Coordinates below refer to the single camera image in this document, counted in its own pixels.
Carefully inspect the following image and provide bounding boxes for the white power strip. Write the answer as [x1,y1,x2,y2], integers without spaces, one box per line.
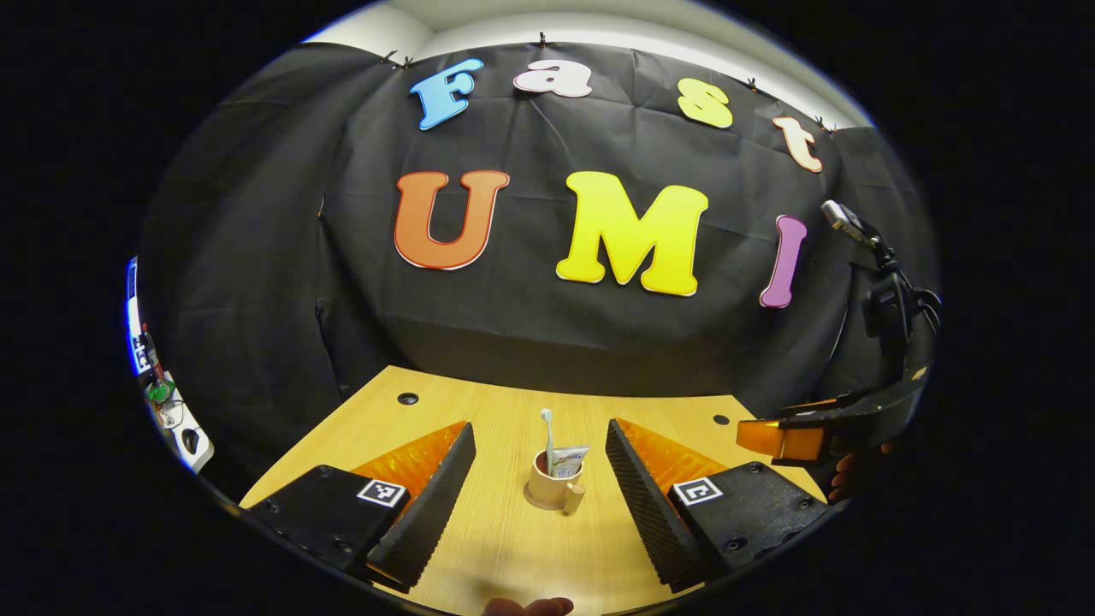
[150,372,215,476]

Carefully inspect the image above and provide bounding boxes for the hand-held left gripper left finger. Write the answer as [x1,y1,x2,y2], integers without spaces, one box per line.
[242,419,477,595]

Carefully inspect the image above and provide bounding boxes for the blue and white panel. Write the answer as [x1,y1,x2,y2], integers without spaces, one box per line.
[126,257,151,377]

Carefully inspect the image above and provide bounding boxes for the beige cup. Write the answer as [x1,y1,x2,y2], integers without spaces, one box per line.
[530,449,588,515]

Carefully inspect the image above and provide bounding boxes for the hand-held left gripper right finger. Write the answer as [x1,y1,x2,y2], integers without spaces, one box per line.
[605,418,831,595]

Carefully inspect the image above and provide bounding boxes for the white toothpaste tube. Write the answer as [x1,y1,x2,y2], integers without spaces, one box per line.
[552,445,591,480]

